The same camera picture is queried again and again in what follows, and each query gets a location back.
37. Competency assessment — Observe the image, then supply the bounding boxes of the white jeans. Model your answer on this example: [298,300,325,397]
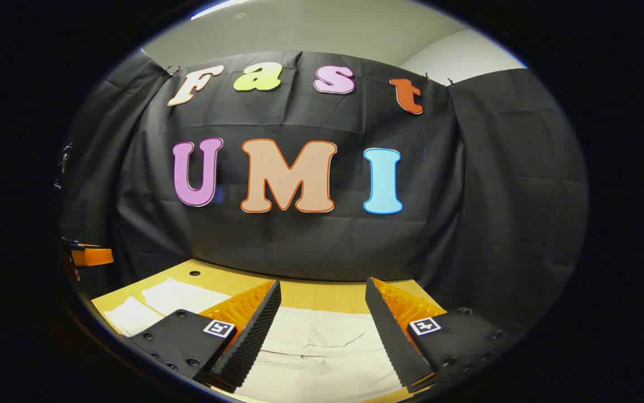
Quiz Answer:
[102,278,407,403]

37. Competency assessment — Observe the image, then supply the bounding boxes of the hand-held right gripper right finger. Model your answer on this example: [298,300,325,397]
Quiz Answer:
[365,277,510,393]

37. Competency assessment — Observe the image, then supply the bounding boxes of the black backdrop cloth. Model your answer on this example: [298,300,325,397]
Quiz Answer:
[59,49,590,336]

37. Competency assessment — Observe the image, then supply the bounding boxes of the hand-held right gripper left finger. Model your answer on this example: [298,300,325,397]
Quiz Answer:
[125,279,282,391]

